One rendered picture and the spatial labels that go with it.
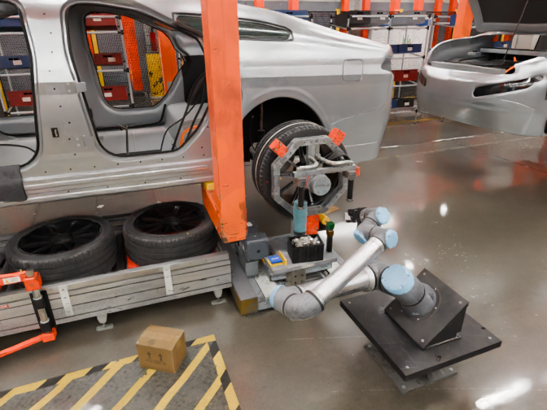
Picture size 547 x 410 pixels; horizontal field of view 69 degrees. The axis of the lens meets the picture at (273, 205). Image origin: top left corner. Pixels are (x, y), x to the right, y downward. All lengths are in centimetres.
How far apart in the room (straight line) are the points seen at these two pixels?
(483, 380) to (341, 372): 77
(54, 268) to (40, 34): 136
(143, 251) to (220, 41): 143
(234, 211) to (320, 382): 109
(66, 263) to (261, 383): 137
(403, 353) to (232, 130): 148
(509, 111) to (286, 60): 252
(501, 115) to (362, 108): 181
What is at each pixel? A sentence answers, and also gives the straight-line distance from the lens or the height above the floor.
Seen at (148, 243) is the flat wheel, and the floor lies 48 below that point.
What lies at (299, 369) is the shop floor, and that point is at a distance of 245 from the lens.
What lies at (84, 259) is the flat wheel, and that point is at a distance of 279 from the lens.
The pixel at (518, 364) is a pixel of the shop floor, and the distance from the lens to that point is 283.
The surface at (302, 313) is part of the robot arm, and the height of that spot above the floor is 64.
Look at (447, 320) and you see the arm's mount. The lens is 223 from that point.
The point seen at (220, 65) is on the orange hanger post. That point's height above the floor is 159.
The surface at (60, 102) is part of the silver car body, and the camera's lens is 279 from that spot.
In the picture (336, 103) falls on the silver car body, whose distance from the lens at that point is 313.
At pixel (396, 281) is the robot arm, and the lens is 211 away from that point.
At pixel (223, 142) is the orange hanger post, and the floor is 117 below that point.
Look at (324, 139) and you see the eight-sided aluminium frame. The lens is 262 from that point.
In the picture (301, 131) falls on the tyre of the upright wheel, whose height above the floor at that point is 115.
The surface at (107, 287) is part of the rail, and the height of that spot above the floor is 31.
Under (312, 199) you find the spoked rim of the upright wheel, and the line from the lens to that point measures 285.
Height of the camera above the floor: 179
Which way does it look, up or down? 24 degrees down
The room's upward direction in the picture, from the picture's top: 1 degrees counter-clockwise
